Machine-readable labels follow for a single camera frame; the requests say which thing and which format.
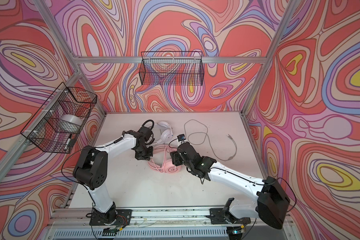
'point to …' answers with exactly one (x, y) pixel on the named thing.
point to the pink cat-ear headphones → (168, 166)
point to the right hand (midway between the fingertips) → (177, 155)
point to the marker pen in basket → (68, 142)
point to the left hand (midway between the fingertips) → (152, 157)
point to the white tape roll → (71, 118)
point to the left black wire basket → (57, 124)
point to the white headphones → (162, 132)
